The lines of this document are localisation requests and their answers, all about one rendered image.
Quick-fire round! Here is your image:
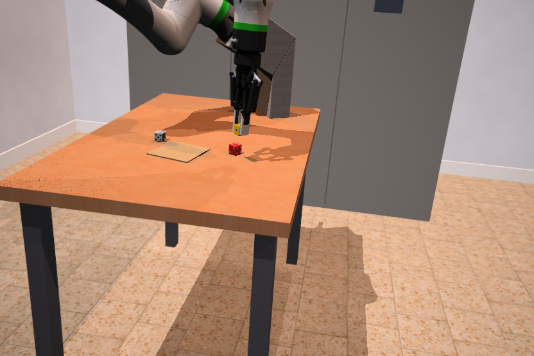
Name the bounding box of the white die with black pips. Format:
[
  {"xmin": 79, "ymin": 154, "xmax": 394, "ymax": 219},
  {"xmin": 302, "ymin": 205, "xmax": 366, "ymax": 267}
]
[{"xmin": 154, "ymin": 130, "xmax": 166, "ymax": 142}]

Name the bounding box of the yellow die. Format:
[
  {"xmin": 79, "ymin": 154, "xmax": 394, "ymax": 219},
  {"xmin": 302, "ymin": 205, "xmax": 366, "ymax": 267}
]
[{"xmin": 234, "ymin": 123, "xmax": 243, "ymax": 136}]

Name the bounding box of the tan flat mat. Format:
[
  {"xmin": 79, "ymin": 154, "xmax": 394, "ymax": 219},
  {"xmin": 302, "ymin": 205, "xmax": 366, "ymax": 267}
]
[{"xmin": 147, "ymin": 141, "xmax": 210, "ymax": 163}]

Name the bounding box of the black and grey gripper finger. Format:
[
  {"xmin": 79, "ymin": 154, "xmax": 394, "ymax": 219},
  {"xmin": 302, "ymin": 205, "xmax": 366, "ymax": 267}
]
[
  {"xmin": 230, "ymin": 71, "xmax": 243, "ymax": 132},
  {"xmin": 239, "ymin": 73, "xmax": 263, "ymax": 135}
]

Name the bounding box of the dark red die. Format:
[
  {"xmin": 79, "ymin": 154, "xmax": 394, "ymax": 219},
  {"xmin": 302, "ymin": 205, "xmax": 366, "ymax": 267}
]
[{"xmin": 228, "ymin": 143, "xmax": 242, "ymax": 156}]

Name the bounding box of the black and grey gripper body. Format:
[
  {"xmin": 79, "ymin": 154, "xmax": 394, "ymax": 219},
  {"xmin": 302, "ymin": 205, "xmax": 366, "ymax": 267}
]
[{"xmin": 234, "ymin": 51, "xmax": 261, "ymax": 86}]

